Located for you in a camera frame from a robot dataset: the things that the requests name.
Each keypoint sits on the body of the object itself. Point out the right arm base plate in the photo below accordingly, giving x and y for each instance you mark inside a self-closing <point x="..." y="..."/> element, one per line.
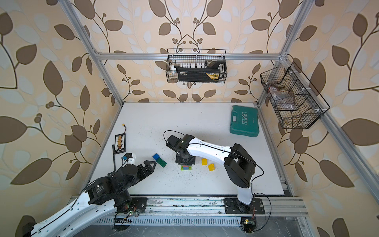
<point x="234" y="206"/>

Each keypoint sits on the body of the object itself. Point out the blue lego brick upper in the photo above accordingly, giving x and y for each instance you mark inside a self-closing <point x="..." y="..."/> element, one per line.
<point x="156" y="157"/>

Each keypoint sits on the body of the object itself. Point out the dark green lego brick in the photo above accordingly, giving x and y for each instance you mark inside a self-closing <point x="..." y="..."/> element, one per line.
<point x="161" y="162"/>

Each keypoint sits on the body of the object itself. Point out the back wire basket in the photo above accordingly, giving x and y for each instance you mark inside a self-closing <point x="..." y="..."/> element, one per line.
<point x="177" y="56"/>

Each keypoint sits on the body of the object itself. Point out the yellow lego brick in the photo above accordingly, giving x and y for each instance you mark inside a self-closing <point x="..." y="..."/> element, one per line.
<point x="204" y="162"/>
<point x="211" y="167"/>

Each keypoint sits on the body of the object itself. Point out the wire basket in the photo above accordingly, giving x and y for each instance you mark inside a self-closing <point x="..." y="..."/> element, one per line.
<point x="177" y="56"/>
<point x="310" y="104"/>

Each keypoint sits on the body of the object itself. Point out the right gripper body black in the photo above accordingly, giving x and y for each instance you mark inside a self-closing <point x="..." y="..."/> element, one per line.
<point x="187" y="161"/>

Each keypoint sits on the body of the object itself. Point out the black box in basket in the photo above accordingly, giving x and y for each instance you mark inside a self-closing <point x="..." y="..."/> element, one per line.
<point x="207" y="72"/>

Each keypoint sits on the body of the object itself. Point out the plastic bag in basket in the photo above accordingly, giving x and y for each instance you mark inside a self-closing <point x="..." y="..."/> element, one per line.
<point x="282" y="101"/>

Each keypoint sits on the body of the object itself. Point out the lime green lego brick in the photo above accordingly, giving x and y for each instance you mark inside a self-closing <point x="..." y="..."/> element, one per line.
<point x="186" y="168"/>

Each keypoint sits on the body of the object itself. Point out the green tool case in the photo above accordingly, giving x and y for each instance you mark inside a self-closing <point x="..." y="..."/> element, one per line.
<point x="244" y="121"/>

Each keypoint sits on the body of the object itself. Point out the black hex key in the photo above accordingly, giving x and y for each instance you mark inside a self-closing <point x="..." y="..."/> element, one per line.
<point x="114" y="164"/>

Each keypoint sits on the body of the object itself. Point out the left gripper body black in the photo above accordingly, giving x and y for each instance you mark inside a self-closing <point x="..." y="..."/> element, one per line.
<point x="140" y="176"/>

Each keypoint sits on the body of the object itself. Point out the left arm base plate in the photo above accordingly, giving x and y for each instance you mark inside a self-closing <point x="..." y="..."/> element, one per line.
<point x="136" y="204"/>

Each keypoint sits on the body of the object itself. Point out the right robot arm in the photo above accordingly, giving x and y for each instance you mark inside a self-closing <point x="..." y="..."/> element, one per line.
<point x="238" y="164"/>

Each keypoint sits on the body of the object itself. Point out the black bit holder card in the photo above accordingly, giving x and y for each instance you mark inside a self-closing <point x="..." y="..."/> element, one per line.
<point x="119" y="143"/>

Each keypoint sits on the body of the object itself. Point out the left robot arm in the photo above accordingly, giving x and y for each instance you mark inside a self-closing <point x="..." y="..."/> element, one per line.
<point x="105" y="195"/>

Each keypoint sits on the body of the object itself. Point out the right wire basket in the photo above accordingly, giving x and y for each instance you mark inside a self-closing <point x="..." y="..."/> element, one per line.
<point x="310" y="104"/>

